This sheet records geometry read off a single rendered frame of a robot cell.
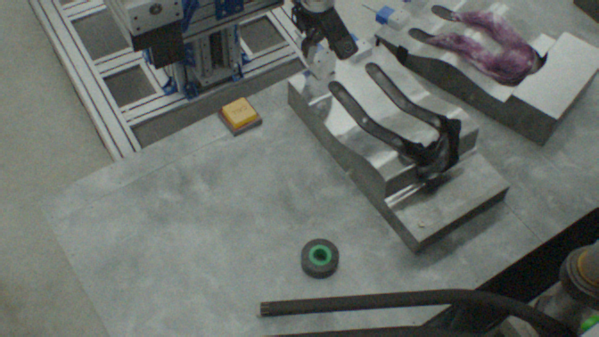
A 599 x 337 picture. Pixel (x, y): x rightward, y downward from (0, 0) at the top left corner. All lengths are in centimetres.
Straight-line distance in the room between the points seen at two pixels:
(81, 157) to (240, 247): 129
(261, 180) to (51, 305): 106
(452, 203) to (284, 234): 37
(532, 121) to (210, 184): 76
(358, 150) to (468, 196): 26
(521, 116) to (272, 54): 116
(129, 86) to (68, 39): 32
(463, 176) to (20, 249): 156
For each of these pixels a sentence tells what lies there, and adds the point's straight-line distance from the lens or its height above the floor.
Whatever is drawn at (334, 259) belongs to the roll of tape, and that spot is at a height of 83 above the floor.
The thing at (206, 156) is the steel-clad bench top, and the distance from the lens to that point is 169.
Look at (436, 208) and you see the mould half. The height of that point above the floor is 86.
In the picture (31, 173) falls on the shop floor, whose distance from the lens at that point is 275.
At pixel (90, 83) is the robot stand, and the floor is 23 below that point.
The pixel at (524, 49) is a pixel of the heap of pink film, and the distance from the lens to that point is 187.
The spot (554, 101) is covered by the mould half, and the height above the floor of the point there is 91.
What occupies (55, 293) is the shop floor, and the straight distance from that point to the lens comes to 249.
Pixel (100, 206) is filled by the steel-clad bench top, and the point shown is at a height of 80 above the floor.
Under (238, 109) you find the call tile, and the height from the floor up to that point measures 84.
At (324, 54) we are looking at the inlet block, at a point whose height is 95.
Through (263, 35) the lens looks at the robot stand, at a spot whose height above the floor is 21.
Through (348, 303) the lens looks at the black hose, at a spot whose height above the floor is 87.
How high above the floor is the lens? 218
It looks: 56 degrees down
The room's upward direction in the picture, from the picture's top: 3 degrees clockwise
